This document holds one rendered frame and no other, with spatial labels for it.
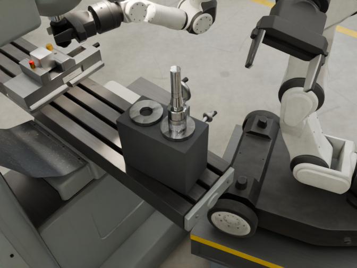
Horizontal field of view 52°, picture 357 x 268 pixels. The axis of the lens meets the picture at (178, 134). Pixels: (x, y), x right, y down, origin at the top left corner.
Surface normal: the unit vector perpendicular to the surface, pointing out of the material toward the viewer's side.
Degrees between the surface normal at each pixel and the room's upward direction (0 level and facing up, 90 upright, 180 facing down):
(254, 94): 0
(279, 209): 0
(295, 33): 36
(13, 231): 88
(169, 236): 68
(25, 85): 0
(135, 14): 79
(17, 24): 90
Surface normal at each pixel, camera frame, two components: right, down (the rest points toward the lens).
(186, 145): -0.03, -0.67
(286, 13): 0.18, -0.15
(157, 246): 0.70, 0.18
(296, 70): -0.37, 0.69
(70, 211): 0.76, 0.47
